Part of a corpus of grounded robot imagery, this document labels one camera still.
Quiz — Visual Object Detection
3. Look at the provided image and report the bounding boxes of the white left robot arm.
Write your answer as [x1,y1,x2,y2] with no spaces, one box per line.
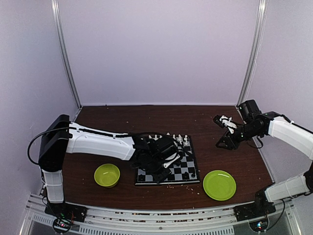
[27,115,191,217]

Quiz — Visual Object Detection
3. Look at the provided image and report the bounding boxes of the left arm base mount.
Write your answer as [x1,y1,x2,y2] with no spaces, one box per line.
[41,190,88,222]

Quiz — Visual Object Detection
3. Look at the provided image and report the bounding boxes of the left aluminium corner post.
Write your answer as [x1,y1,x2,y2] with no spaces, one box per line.
[51,0,82,109]

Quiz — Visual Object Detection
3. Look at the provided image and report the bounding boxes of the black and grey chessboard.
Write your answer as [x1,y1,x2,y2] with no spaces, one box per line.
[134,134,200,186]

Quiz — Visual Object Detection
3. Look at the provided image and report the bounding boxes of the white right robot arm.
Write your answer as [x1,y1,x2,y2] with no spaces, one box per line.
[213,99,313,216]

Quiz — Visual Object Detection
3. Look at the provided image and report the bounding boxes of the aluminium corner post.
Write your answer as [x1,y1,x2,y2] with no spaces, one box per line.
[237,0,268,106]
[51,0,82,109]

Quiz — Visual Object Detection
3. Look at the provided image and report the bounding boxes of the right aluminium corner post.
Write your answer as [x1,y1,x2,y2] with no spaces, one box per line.
[237,0,268,106]

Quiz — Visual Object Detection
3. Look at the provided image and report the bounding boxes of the green plate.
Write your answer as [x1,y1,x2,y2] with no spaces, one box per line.
[202,170,237,201]

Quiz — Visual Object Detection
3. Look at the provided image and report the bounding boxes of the green bowl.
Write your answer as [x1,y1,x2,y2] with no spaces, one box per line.
[94,164,120,188]

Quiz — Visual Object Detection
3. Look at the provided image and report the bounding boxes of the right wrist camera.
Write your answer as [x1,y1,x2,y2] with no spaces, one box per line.
[213,115,238,134]

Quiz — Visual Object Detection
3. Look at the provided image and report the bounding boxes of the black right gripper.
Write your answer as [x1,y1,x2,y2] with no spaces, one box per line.
[216,122,261,150]

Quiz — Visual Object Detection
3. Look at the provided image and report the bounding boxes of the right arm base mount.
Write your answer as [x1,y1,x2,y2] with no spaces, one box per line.
[233,188,276,222]

